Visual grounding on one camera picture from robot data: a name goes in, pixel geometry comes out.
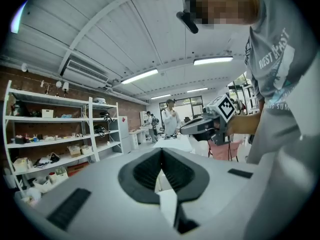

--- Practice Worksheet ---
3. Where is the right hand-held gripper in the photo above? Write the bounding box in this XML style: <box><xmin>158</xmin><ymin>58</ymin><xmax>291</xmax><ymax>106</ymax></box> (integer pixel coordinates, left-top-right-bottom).
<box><xmin>179</xmin><ymin>94</ymin><xmax>237</xmax><ymax>146</ymax></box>

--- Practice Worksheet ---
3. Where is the black helmet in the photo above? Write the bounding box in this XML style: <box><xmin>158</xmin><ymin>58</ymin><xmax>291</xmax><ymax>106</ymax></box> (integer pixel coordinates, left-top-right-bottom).
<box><xmin>93</xmin><ymin>123</ymin><xmax>110</xmax><ymax>138</ymax></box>

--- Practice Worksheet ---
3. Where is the red flat box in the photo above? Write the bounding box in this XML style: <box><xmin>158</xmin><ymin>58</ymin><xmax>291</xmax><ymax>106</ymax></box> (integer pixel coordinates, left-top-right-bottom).
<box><xmin>66</xmin><ymin>161</ymin><xmax>90</xmax><ymax>178</ymax></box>

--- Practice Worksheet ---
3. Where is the black head-mounted camera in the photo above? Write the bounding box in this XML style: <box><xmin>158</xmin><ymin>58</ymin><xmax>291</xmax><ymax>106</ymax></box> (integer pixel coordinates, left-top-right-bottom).
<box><xmin>175</xmin><ymin>0</ymin><xmax>200</xmax><ymax>35</ymax></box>

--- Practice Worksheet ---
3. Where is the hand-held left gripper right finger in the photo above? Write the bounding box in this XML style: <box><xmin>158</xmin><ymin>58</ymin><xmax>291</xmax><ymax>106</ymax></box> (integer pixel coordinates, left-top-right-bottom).
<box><xmin>161</xmin><ymin>147</ymin><xmax>259</xmax><ymax>240</ymax></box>

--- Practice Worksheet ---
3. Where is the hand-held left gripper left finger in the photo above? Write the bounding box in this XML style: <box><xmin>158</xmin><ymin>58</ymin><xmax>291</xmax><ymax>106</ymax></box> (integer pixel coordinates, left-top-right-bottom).
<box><xmin>14</xmin><ymin>147</ymin><xmax>174</xmax><ymax>240</ymax></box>

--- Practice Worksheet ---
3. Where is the white crate with green items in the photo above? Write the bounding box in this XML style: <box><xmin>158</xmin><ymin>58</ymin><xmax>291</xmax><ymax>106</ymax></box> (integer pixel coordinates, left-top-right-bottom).
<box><xmin>53</xmin><ymin>166</ymin><xmax>69</xmax><ymax>183</ymax></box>

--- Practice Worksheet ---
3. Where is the long ceiling light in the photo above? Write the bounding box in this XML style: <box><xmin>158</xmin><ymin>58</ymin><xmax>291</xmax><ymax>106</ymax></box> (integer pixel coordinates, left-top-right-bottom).
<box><xmin>186</xmin><ymin>87</ymin><xmax>209</xmax><ymax>94</ymax></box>
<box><xmin>120</xmin><ymin>68</ymin><xmax>160</xmax><ymax>85</ymax></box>
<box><xmin>150</xmin><ymin>93</ymin><xmax>172</xmax><ymax>101</ymax></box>
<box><xmin>193</xmin><ymin>55</ymin><xmax>234</xmax><ymax>66</ymax></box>

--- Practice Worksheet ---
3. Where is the person's right forearm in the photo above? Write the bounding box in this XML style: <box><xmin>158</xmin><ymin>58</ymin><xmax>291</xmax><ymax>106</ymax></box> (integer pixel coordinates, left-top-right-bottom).
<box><xmin>225</xmin><ymin>105</ymin><xmax>263</xmax><ymax>136</ymax></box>

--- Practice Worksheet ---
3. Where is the person's face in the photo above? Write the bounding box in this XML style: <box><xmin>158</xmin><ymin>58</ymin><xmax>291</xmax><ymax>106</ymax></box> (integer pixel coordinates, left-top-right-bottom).
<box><xmin>194</xmin><ymin>0</ymin><xmax>260</xmax><ymax>27</ymax></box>

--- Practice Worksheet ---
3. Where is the white tall cabinet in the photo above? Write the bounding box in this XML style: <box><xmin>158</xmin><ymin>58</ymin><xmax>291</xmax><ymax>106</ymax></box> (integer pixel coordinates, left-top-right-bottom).
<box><xmin>116</xmin><ymin>115</ymin><xmax>133</xmax><ymax>155</ymax></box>

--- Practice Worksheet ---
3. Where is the pink jacket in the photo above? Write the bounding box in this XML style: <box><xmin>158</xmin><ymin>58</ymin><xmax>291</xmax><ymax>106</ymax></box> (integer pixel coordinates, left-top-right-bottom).
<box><xmin>207</xmin><ymin>139</ymin><xmax>243</xmax><ymax>163</ymax></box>

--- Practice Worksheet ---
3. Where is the white rectangular table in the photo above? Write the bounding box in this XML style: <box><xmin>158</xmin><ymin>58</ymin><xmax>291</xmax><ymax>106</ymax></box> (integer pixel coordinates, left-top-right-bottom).
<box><xmin>152</xmin><ymin>134</ymin><xmax>194</xmax><ymax>155</ymax></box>

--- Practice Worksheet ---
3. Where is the grey printed T-shirt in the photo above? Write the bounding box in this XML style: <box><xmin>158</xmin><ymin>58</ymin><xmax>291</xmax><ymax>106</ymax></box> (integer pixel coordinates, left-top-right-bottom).
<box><xmin>243</xmin><ymin>0</ymin><xmax>320</xmax><ymax>235</ymax></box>

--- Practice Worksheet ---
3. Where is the white ceiling air conditioner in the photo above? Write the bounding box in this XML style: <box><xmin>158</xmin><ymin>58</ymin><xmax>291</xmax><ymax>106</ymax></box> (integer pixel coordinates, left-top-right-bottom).
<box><xmin>60</xmin><ymin>58</ymin><xmax>111</xmax><ymax>90</ymax></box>

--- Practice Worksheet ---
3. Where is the white shelf unit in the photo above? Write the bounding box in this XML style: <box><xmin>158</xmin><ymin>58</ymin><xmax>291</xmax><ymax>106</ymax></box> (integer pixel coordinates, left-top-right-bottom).
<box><xmin>2</xmin><ymin>79</ymin><xmax>125</xmax><ymax>198</ymax></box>

